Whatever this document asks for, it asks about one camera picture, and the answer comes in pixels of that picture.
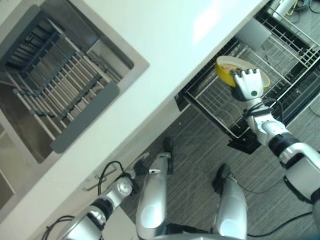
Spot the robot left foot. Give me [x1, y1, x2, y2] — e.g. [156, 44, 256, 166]
[162, 136, 175, 154]

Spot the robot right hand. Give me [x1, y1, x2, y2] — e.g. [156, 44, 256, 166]
[229, 68, 264, 102]

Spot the grey rectangular panel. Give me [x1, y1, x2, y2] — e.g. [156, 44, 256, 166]
[238, 17, 272, 50]

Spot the large wire dishwasher rack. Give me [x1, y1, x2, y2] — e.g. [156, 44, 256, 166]
[186, 39, 320, 139]

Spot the yellow bowl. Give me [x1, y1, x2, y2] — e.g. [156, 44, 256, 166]
[215, 56, 271, 90]

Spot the roll-up sink drying rack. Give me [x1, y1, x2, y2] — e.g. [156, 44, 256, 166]
[0, 4, 121, 154]

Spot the silver cylindrical object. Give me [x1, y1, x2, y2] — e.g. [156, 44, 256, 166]
[271, 0, 296, 16]

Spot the robot leg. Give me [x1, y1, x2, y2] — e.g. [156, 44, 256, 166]
[136, 152, 175, 238]
[215, 174, 249, 238]

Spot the black floor cable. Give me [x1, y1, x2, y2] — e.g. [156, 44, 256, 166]
[233, 178, 315, 236]

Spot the robot left leg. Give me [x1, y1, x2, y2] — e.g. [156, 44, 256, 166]
[136, 152, 175, 238]

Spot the dark grey sink basket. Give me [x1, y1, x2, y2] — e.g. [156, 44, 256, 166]
[4, 18, 66, 74]

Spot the stainless steel sink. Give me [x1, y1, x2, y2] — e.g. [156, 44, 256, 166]
[0, 0, 151, 165]

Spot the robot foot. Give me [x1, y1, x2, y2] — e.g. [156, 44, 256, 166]
[162, 136, 175, 154]
[212, 163, 232, 196]

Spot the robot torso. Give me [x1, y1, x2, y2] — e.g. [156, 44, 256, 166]
[147, 219, 251, 240]

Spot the black cable bundle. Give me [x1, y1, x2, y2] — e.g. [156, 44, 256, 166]
[292, 0, 320, 24]

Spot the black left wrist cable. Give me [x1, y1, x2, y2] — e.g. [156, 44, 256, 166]
[97, 160, 129, 196]

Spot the robot right leg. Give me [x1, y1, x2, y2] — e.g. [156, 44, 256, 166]
[215, 174, 249, 238]

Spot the yellow cable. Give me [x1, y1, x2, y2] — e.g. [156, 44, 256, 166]
[286, 0, 300, 16]

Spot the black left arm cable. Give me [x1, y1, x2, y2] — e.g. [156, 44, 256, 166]
[41, 214, 75, 240]

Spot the black dishwasher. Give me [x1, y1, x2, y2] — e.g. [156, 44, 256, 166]
[174, 0, 320, 155]

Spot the small wire dishwasher rack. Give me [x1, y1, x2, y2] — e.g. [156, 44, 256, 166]
[253, 7, 320, 73]

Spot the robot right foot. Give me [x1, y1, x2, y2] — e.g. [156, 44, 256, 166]
[212, 163, 232, 196]

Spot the metal cabinet handle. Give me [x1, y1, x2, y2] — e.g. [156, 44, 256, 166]
[83, 166, 117, 192]

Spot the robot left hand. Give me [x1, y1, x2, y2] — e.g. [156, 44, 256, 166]
[129, 152, 161, 180]

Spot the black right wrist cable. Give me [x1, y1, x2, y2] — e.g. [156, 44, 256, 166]
[242, 98, 286, 124]

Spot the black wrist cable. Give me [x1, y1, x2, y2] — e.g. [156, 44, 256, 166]
[97, 160, 129, 196]
[242, 98, 286, 124]

